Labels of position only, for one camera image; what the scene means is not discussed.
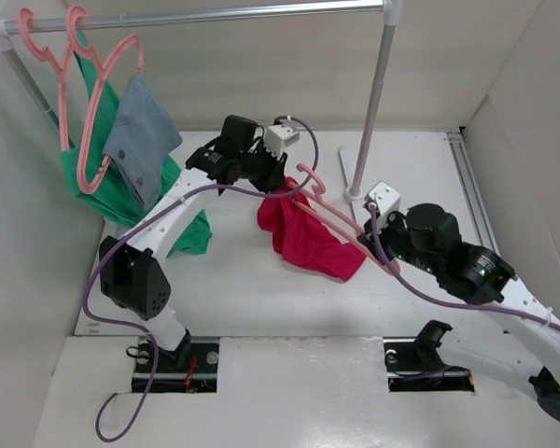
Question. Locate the metal clothes rack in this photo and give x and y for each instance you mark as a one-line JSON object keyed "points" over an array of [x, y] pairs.
{"points": [[390, 9]]}

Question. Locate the pink plastic hanger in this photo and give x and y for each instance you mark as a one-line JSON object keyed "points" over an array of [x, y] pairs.
{"points": [[315, 195]]}

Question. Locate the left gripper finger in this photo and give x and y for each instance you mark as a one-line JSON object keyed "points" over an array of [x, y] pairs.
{"points": [[268, 184], [279, 168]]}

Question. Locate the aluminium rail right side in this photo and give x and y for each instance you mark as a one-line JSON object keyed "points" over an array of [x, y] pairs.
{"points": [[471, 191]]}

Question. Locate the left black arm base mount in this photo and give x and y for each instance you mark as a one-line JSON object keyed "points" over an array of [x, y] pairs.
{"points": [[197, 374]]}

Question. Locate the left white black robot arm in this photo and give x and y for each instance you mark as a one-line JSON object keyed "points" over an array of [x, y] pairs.
{"points": [[132, 276]]}

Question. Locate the pink hanger holding green shirt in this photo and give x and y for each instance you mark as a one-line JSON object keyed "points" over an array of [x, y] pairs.
{"points": [[60, 70]]}

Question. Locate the green t shirt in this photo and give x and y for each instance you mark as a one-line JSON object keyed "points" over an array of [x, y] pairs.
{"points": [[113, 200]]}

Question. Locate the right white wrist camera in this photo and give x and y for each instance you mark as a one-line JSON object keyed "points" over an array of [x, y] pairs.
{"points": [[383, 199]]}

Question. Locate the blue denim garment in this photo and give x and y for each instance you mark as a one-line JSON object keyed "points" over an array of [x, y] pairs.
{"points": [[142, 136]]}

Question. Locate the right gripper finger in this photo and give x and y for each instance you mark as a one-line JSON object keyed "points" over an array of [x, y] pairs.
{"points": [[385, 260], [368, 237]]}

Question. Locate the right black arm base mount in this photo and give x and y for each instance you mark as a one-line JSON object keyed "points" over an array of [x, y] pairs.
{"points": [[414, 366]]}

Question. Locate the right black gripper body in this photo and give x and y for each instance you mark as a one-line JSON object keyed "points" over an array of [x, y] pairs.
{"points": [[394, 235]]}

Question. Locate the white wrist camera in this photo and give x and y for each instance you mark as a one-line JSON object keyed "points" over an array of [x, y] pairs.
{"points": [[383, 199], [277, 138]]}

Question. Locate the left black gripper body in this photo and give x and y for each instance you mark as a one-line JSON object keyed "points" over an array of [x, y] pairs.
{"points": [[258, 163]]}

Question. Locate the pink hanger holding denim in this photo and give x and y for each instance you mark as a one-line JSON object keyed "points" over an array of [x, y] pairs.
{"points": [[103, 69]]}

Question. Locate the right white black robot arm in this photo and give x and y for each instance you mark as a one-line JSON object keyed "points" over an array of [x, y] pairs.
{"points": [[424, 250]]}

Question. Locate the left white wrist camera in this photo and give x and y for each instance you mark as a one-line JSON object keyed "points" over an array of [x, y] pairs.
{"points": [[277, 138]]}

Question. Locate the red t shirt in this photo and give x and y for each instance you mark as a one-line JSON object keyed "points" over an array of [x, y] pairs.
{"points": [[304, 241]]}

